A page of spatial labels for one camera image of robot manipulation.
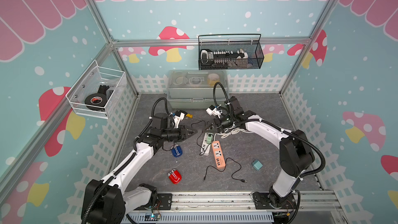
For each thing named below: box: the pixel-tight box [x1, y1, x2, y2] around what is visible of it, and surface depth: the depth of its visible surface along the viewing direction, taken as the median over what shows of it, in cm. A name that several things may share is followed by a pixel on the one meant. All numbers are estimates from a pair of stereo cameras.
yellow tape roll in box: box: [207, 73, 220, 86], surface depth 107 cm
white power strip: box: [200, 132, 213, 157], surface depth 91 cm
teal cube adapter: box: [251, 159, 263, 171], surface depth 85 cm
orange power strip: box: [211, 140, 226, 170], surface depth 89 cm
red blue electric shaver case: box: [167, 168, 182, 185], surface depth 81 cm
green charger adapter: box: [206, 134, 213, 145], surface depth 89 cm
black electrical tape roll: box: [84, 93, 108, 112], surface depth 70 cm
